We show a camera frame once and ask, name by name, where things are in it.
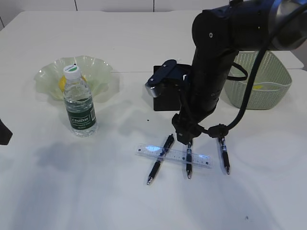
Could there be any clear plastic ruler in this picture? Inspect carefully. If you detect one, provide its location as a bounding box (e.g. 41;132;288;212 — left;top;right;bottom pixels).
135;144;213;169

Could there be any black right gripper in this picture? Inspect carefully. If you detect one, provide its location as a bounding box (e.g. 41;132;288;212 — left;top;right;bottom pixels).
172;105;216;145

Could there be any green woven plastic basket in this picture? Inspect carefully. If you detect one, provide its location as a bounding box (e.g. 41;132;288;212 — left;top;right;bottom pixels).
224;51;292;110

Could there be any black pen left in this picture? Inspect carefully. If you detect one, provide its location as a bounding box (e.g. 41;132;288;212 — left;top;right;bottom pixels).
147;134;175;185

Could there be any black pen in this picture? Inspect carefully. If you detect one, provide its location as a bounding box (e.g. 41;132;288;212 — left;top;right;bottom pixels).
217;136;230;175
186;141;192;179
147;134;175;185

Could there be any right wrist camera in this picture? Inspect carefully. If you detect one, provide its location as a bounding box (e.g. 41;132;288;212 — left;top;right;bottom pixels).
145;59;177;98

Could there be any black pen middle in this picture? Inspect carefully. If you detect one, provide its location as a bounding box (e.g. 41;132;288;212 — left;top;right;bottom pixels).
186;141;192;179

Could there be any black pen right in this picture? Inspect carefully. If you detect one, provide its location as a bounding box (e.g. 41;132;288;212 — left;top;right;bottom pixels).
217;136;230;175

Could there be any black square pen holder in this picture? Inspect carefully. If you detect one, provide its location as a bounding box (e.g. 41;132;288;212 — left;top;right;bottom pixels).
153;64;192;112

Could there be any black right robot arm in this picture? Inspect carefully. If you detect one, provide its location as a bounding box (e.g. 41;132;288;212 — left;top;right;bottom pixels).
172;0;307;144

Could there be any green wavy glass plate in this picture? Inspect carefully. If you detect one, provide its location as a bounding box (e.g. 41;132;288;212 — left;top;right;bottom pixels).
34;55;113;101

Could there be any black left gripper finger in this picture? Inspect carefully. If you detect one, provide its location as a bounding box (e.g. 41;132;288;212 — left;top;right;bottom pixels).
0;120;12;145

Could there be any yellow pear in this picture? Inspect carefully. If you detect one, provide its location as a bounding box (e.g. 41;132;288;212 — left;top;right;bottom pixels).
58;75;87;92

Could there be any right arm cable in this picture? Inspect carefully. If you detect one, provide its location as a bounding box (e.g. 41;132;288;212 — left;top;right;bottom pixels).
177;0;307;138

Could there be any clear water bottle green label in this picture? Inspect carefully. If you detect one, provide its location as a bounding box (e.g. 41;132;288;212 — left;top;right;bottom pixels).
63;64;98;137

